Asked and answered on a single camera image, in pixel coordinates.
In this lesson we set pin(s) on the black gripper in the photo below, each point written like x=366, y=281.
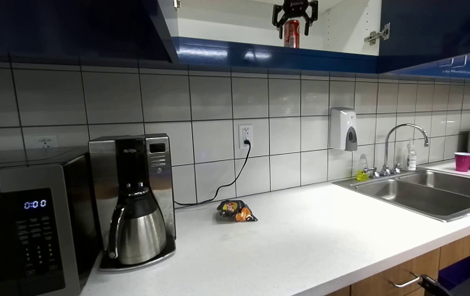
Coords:
x=294, y=9

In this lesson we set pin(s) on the red soda can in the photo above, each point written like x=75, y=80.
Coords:
x=291, y=34

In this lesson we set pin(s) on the blue upper cabinet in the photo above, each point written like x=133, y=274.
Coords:
x=277, y=55

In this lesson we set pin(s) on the metal cabinet hinge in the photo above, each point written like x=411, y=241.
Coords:
x=376, y=36

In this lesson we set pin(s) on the chrome faucet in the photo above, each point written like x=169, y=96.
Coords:
x=386, y=154

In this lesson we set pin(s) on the yellow dish soap bottle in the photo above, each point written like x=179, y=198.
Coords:
x=361, y=175

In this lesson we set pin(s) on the small white bottle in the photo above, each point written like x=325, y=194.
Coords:
x=411, y=162

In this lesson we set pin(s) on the black silver coffee maker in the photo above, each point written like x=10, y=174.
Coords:
x=157, y=166

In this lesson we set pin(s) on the black chips bag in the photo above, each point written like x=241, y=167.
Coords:
x=235, y=212

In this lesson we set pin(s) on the pink cup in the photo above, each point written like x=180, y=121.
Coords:
x=463, y=164

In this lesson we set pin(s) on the stainless steel sink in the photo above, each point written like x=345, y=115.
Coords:
x=437, y=200

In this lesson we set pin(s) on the steel coffee carafe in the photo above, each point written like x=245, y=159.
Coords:
x=138, y=233

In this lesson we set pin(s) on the wooden lower cabinets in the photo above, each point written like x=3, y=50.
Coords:
x=465, y=248

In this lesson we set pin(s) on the black chair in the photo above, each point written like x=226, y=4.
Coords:
x=465, y=289

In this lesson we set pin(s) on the black microwave oven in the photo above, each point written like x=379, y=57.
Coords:
x=26, y=241

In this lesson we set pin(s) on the white wall soap dispenser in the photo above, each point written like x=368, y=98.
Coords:
x=340, y=126

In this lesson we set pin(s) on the white wall outlet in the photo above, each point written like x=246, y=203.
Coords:
x=243, y=133

